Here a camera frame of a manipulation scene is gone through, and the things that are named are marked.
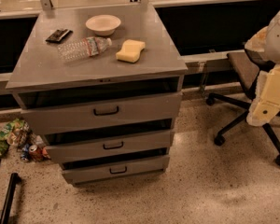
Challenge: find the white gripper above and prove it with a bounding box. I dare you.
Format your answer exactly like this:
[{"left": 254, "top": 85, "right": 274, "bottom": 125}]
[{"left": 245, "top": 63, "right": 280, "bottom": 128}]

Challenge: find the grey top drawer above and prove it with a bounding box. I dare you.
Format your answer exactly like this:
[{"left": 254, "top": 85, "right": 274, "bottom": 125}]
[{"left": 22, "top": 92, "right": 181, "bottom": 134}]

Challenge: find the grey drawer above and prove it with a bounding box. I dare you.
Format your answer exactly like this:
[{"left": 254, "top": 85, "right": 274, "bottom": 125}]
[
  {"left": 62, "top": 155, "right": 170, "bottom": 185},
  {"left": 47, "top": 130, "right": 175, "bottom": 163},
  {"left": 22, "top": 92, "right": 181, "bottom": 134}
]

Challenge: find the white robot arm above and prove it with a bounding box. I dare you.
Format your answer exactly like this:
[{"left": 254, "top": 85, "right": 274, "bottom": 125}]
[{"left": 245, "top": 10, "right": 280, "bottom": 126}]

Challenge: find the grey bottom drawer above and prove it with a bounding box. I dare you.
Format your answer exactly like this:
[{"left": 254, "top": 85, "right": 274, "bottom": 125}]
[{"left": 62, "top": 155, "right": 170, "bottom": 185}]

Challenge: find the grey drawer cabinet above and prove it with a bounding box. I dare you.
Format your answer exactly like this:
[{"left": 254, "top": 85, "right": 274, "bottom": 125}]
[{"left": 7, "top": 4, "right": 187, "bottom": 171}]

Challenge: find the grey middle drawer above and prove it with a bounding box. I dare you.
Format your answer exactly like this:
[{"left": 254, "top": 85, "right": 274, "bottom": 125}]
[{"left": 47, "top": 130, "right": 175, "bottom": 163}]

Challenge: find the black office chair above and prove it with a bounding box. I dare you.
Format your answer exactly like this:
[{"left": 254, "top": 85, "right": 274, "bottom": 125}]
[{"left": 206, "top": 49, "right": 280, "bottom": 166}]

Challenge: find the yellow sponge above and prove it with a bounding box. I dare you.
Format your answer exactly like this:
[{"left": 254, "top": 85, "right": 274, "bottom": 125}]
[{"left": 116, "top": 39, "right": 146, "bottom": 63}]

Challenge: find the white bowl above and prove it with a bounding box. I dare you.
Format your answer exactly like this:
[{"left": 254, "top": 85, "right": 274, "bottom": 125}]
[{"left": 86, "top": 15, "right": 121, "bottom": 36}]

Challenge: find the clear plastic water bottle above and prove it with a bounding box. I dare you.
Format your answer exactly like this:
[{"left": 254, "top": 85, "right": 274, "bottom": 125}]
[{"left": 57, "top": 36, "right": 112, "bottom": 62}]

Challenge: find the red soda can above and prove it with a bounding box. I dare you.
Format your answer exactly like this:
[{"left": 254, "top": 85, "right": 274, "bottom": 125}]
[{"left": 29, "top": 145, "right": 44, "bottom": 161}]

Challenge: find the blue soda can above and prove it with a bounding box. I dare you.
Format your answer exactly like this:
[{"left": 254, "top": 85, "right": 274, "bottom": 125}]
[{"left": 21, "top": 144, "right": 30, "bottom": 162}]

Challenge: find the green chip bag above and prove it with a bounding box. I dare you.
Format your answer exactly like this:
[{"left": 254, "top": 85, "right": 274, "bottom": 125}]
[{"left": 0, "top": 119, "right": 26, "bottom": 158}]

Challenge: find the black floor stand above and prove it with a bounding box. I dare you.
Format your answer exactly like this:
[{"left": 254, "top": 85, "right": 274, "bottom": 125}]
[{"left": 0, "top": 173, "right": 21, "bottom": 224}]

